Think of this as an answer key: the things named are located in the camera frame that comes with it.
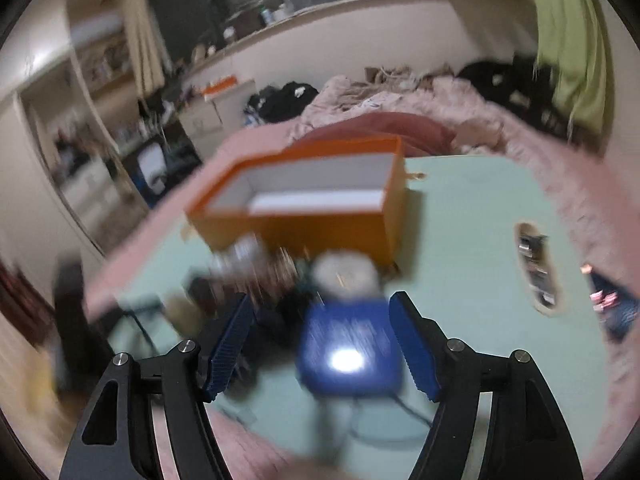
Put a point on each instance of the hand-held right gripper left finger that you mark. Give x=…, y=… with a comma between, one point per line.
x=227, y=350

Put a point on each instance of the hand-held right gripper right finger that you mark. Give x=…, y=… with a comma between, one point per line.
x=417, y=345

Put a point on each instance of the black lace-trimmed garment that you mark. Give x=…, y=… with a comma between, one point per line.
x=280, y=317

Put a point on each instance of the blue tissue packet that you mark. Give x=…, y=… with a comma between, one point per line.
x=350, y=345

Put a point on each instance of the orange cardboard box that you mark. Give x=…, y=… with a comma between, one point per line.
x=310, y=230

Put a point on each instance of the mint cartoon-print desktop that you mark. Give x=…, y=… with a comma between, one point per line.
x=475, y=240

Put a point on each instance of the foil wrappers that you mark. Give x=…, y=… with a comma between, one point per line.
x=537, y=270

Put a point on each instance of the white curved object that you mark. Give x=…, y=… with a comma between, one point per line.
x=151, y=167

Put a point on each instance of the white open shelf unit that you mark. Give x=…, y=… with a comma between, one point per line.
x=75, y=135

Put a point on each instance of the dark blue cloth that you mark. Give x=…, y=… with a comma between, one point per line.
x=615, y=310

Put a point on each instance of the dusty rose cushion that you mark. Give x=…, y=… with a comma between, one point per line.
x=380, y=130

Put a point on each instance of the white drawer cabinet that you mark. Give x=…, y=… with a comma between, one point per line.
x=220, y=110

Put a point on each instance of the black white-striped clothes pile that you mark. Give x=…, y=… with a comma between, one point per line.
x=280, y=100

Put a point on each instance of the small orange box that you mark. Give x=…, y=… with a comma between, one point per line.
x=217, y=89

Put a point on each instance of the beige knit cloth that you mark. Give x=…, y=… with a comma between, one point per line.
x=395, y=77

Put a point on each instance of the beige curtain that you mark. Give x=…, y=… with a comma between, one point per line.
x=142, y=30

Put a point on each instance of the white bottles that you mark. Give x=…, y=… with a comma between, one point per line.
x=267, y=14

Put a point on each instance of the light green hanging cloth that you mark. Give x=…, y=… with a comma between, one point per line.
x=570, y=35

